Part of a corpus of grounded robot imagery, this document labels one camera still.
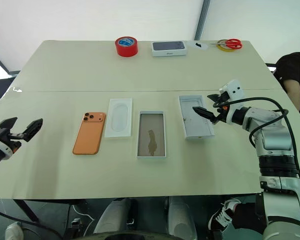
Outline phone box base with insert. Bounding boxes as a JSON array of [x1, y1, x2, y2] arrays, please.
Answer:
[[136, 110, 167, 160]]

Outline black frame bar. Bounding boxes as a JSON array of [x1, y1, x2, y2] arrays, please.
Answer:
[[0, 47, 16, 76]]

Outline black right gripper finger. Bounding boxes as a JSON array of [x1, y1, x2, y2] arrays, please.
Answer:
[[206, 93, 225, 103], [191, 106, 220, 123]]

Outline yellow tape roll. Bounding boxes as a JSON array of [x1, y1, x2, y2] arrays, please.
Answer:
[[216, 39, 237, 53]]

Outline grey white box base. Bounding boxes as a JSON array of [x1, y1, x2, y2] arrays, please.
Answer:
[[178, 94, 215, 140]]

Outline white sealed phone box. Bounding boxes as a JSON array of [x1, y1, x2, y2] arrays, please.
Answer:
[[150, 40, 188, 58]]

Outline black white sneaker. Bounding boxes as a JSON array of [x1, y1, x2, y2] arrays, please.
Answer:
[[207, 198, 242, 232]]

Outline white card black mark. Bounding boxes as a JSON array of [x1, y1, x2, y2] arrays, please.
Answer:
[[187, 40, 208, 53]]

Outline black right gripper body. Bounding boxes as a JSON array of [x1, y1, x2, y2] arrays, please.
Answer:
[[211, 92, 232, 125]]

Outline red tape roll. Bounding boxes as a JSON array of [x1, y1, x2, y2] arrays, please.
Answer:
[[114, 36, 139, 58]]

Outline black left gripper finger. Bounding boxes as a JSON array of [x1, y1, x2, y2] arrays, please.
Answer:
[[0, 117, 18, 131], [21, 118, 44, 143]]

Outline white shoe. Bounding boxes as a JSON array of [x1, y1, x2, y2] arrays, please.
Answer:
[[4, 221, 25, 240]]

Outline white insert tray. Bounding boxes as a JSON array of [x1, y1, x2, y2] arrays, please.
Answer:
[[104, 98, 134, 139]]

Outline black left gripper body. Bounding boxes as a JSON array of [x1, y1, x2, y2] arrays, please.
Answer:
[[0, 127, 24, 155]]

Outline orange smartphone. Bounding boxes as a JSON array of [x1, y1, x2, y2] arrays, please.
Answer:
[[72, 111, 107, 156]]

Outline person in black shirt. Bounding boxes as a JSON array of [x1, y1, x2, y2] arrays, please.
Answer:
[[274, 50, 300, 119]]

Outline white rounded robot leg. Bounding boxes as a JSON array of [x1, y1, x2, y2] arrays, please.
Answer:
[[93, 198, 134, 235], [167, 196, 199, 238]]

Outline black table leg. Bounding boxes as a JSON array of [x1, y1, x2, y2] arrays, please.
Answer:
[[12, 199, 40, 223]]

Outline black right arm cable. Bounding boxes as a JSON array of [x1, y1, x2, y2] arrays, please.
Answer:
[[213, 96, 300, 201]]

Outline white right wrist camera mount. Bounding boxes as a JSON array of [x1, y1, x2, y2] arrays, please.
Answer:
[[219, 79, 245, 125]]

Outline red handled scissors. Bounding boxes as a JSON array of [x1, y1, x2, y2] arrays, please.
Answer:
[[209, 38, 243, 50]]

